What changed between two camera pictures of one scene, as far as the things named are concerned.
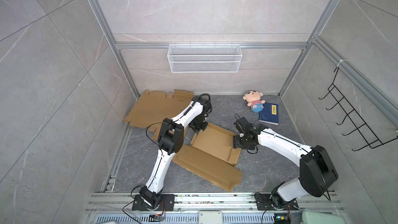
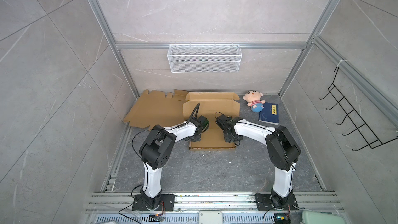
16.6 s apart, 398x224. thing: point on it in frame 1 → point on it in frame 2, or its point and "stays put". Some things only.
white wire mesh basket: [204, 58] stays put
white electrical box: [210, 217] stays put
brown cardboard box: [211, 155] → [211, 103]
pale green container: [310, 217] stays put
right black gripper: [236, 143] → [238, 139]
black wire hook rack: [357, 120] stays put
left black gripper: [203, 128] → [193, 140]
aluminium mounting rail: [121, 203] stays put
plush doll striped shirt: [253, 98] stays put
